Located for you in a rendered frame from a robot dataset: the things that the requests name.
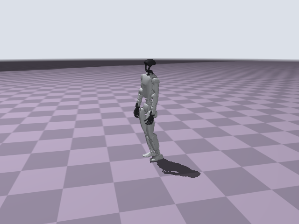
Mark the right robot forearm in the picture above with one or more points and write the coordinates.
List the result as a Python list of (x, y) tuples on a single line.
[(139, 99)]

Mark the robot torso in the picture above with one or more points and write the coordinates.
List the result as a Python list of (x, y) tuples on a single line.
[(147, 88)]

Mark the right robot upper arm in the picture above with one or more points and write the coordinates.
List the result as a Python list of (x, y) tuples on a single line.
[(140, 90)]

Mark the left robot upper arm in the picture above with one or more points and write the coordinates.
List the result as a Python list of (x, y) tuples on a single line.
[(155, 82)]

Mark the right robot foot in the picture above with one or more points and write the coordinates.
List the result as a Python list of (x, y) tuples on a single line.
[(149, 154)]

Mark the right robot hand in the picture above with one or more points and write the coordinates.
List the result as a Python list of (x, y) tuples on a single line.
[(136, 111)]

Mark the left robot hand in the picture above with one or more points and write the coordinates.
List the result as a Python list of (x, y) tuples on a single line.
[(150, 119)]

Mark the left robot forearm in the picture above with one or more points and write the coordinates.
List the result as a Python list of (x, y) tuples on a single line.
[(154, 104)]

